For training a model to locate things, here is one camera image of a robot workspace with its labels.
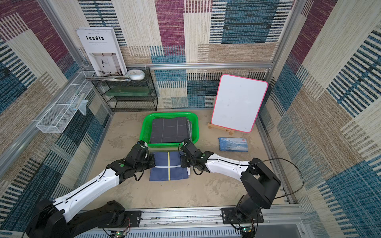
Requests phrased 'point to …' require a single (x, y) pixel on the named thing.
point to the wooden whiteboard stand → (210, 126)
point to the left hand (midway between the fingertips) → (156, 158)
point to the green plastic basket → (146, 125)
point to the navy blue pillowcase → (167, 167)
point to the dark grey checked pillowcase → (170, 130)
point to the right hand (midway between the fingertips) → (182, 158)
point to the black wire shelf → (138, 95)
